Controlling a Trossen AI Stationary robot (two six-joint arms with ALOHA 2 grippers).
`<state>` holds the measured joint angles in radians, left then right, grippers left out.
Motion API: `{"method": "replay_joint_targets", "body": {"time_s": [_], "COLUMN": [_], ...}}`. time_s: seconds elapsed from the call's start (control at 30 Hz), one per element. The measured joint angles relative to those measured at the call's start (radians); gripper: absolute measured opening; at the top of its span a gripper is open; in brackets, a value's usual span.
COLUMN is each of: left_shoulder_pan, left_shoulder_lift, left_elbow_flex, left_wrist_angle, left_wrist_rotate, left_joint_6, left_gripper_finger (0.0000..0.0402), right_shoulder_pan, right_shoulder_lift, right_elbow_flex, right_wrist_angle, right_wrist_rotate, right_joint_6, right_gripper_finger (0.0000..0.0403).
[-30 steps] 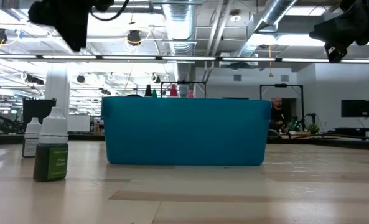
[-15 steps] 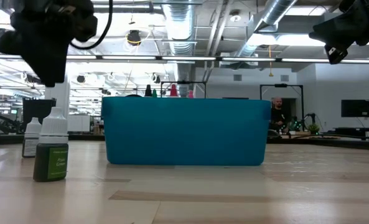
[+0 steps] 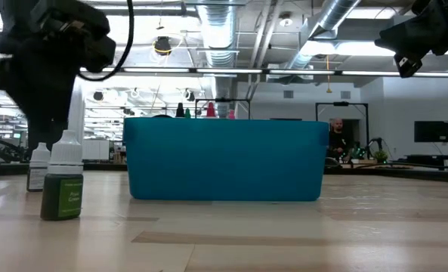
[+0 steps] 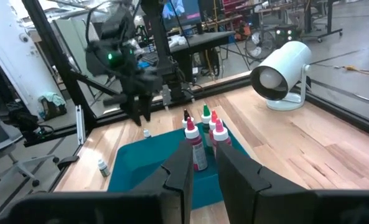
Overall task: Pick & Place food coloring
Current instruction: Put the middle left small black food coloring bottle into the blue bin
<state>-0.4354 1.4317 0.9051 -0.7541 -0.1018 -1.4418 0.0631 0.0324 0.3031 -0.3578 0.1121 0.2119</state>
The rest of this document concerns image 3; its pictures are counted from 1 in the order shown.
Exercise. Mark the blue plastic bin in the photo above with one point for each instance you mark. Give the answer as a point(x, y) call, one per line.
point(223, 158)

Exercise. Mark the green-capped dark green bottle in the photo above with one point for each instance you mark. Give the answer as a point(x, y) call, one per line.
point(187, 113)

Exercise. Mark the person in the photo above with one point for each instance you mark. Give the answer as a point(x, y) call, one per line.
point(337, 138)

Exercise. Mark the silver spiral slanted duct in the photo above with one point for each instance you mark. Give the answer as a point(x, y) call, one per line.
point(333, 15)

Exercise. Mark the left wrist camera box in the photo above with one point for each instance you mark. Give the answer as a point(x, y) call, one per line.
point(84, 34)

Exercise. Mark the pink food coloring bottle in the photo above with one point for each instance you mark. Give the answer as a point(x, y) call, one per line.
point(231, 114)

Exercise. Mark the tall black frame stand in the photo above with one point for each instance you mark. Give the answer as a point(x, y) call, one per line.
point(340, 103)

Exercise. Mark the red food coloring bottle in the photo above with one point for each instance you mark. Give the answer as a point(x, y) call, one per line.
point(211, 110)

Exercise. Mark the small green potted plant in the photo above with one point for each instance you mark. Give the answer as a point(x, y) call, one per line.
point(380, 155)

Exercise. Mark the black wall monitor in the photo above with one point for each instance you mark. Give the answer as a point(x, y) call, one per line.
point(431, 131)

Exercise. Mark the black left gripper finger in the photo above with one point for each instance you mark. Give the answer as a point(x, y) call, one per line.
point(46, 121)

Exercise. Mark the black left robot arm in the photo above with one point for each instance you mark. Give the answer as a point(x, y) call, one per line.
point(12, 15)

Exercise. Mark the black ceiling dome device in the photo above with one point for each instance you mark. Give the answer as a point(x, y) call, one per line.
point(162, 45)

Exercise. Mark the long ceiling light rail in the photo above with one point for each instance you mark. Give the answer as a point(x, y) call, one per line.
point(227, 70)

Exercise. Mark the silver spiral vertical duct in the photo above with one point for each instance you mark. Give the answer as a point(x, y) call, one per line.
point(223, 56)

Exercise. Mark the small white-capped dropper bottle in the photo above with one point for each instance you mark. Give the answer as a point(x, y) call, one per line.
point(38, 166)

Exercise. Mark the black food coloring bottle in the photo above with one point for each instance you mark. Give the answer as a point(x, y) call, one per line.
point(180, 110)

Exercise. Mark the low black frame stand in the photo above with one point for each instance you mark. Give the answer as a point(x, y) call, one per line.
point(223, 100)

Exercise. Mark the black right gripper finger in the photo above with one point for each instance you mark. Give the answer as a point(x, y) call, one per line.
point(408, 64)
point(405, 39)

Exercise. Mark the small green-label dropper bottle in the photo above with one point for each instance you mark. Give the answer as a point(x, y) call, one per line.
point(61, 196)

